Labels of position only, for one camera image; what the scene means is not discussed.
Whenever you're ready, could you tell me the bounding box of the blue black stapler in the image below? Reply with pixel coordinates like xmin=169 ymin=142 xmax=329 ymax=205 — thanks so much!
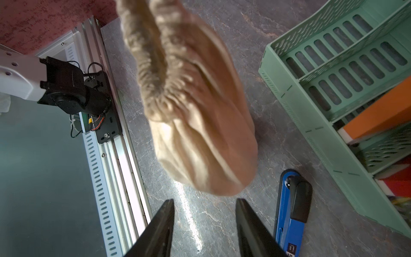
xmin=274 ymin=169 xmax=313 ymax=257

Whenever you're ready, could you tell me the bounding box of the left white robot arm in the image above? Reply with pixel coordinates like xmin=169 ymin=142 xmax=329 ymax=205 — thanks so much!
xmin=1 ymin=49 xmax=111 ymax=116

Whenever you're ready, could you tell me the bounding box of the beige cloth soil bag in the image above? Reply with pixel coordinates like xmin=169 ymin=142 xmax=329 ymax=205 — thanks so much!
xmin=116 ymin=1 xmax=258 ymax=196

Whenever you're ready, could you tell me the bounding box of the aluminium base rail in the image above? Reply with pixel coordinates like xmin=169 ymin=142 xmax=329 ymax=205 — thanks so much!
xmin=36 ymin=17 xmax=152 ymax=257

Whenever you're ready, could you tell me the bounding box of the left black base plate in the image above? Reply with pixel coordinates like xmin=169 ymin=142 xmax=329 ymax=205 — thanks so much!
xmin=84 ymin=71 xmax=123 ymax=144

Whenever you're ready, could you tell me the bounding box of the green file organizer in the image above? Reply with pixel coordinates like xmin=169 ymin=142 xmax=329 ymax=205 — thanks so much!
xmin=259 ymin=1 xmax=411 ymax=237

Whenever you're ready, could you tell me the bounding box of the orange folder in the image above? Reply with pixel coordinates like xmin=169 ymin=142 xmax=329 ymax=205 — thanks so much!
xmin=338 ymin=77 xmax=411 ymax=145

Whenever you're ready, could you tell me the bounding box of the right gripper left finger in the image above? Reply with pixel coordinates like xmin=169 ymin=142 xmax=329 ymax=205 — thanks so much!
xmin=125 ymin=199 xmax=175 ymax=257

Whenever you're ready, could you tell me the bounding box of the red folder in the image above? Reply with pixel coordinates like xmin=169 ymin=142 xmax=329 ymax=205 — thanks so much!
xmin=374 ymin=164 xmax=411 ymax=198

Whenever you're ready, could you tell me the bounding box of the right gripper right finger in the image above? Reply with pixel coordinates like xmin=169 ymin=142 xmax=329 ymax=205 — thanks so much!
xmin=235 ymin=198 xmax=286 ymax=257

